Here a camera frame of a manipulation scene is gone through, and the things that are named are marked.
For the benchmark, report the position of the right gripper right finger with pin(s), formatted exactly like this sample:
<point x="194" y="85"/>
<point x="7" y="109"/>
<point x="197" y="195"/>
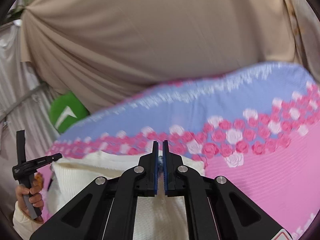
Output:
<point x="216" y="208"/>

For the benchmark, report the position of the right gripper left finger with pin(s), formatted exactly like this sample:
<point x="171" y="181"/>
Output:
<point x="120" y="199"/>

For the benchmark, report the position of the white red black knit sweater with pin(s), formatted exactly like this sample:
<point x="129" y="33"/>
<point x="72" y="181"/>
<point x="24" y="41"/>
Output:
<point x="125" y="192"/>

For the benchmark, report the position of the cream sleeve left forearm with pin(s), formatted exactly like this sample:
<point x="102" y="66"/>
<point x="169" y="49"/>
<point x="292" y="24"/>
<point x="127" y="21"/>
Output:
<point x="23" y="225"/>

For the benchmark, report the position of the left hand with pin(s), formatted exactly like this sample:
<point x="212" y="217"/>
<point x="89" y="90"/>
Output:
<point x="30" y="199"/>

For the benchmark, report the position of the silver satin curtain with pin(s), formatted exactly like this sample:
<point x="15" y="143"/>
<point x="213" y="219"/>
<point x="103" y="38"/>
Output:
<point x="18" y="78"/>

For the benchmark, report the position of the green round cushion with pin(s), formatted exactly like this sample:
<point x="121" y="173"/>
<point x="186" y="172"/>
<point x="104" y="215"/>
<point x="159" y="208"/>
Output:
<point x="65" y="111"/>

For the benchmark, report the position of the grey curtain tieback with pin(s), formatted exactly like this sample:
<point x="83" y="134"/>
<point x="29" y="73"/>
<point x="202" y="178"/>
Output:
<point x="6" y="112"/>

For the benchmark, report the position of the pink floral bed quilt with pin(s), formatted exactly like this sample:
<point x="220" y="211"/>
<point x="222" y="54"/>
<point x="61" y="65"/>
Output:
<point x="258" y="127"/>

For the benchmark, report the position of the beige curtain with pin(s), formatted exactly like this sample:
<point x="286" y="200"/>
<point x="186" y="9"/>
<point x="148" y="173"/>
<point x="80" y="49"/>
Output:
<point x="107" y="50"/>

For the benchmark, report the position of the floral hanging cloth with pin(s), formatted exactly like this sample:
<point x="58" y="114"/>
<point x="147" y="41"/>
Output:
<point x="304" y="18"/>

